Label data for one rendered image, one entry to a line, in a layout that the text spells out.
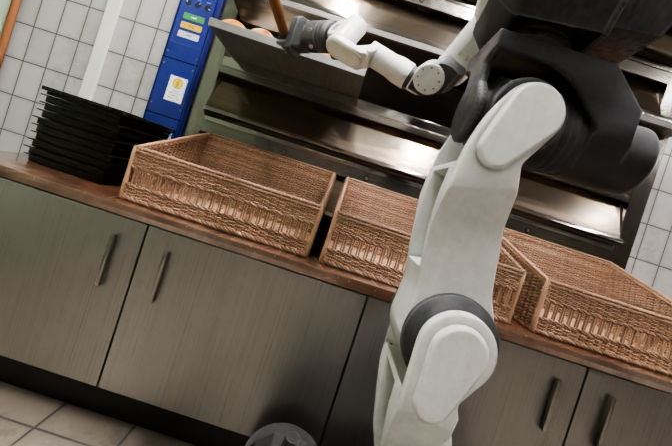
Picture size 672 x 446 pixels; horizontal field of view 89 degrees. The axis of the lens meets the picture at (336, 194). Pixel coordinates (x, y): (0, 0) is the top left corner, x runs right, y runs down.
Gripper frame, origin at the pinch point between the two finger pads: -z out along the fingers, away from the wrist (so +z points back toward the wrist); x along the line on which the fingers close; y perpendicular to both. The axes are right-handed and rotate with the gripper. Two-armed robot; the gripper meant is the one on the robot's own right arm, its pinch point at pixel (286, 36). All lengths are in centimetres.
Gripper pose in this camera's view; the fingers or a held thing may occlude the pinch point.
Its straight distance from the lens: 119.1
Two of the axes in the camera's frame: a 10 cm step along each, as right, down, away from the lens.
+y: -5.3, -1.6, -8.3
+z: 7.9, 2.6, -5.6
